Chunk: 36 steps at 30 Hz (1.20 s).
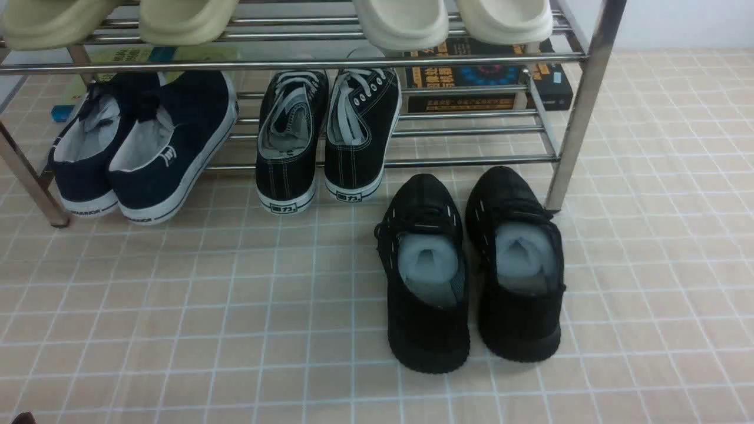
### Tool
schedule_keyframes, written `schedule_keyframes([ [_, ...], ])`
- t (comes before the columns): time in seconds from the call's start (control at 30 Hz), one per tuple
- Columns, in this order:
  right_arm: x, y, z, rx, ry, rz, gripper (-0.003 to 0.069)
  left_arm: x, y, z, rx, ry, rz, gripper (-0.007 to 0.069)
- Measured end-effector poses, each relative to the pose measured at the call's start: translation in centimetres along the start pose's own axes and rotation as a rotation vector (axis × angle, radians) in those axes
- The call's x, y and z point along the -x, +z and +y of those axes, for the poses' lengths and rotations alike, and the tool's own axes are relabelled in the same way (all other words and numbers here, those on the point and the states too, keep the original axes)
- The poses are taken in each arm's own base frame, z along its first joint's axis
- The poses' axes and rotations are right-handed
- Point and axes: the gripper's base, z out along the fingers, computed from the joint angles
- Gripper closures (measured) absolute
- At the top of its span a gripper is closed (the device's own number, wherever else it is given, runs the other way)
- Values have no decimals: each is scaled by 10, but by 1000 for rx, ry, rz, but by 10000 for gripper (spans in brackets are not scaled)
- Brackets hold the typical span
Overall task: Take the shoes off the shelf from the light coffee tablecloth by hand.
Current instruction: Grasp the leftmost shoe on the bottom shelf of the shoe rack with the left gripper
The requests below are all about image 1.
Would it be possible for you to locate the navy canvas sneaker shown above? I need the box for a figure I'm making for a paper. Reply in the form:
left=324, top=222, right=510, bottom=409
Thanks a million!
left=48, top=72, right=165, bottom=218
left=108, top=70, right=238, bottom=225

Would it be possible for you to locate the silver metal shoe rack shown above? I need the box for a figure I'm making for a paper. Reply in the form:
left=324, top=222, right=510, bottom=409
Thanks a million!
left=2, top=1, right=627, bottom=228

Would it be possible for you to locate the black knit sneaker left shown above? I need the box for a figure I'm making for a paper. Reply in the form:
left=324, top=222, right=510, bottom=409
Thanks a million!
left=374, top=173, right=469, bottom=374

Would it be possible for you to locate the black knit sneaker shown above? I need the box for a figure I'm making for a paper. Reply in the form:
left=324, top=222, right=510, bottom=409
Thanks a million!
left=374, top=173, right=469, bottom=374
left=465, top=166, right=567, bottom=363

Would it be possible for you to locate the black canvas sneaker right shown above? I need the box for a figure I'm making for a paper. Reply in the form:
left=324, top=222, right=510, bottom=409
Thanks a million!
left=324, top=69, right=403, bottom=203

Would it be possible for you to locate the black canvas sneaker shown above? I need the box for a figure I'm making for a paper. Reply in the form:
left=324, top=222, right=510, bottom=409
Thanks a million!
left=255, top=69, right=330, bottom=216
left=324, top=69, right=403, bottom=203

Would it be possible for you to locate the black canvas sneaker left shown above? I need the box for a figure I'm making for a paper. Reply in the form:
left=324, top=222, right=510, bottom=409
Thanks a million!
left=255, top=69, right=330, bottom=216

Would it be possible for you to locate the black knit sneaker right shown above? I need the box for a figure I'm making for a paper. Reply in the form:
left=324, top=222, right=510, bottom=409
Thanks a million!
left=465, top=166, right=567, bottom=363

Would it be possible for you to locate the black book stack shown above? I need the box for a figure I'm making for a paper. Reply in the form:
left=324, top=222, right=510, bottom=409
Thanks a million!
left=404, top=37, right=574, bottom=114

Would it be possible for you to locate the cream foam slipper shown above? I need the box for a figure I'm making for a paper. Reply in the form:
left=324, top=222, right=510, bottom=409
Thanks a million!
left=456, top=1, right=554, bottom=45
left=353, top=1, right=449, bottom=52

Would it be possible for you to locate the beige foam slipper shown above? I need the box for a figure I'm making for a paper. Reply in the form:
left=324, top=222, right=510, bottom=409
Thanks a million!
left=2, top=1, right=124, bottom=51
left=139, top=0, right=239, bottom=46

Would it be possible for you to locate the beige foam slipper far left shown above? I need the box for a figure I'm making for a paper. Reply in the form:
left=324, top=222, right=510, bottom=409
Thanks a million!
left=2, top=1, right=124, bottom=51

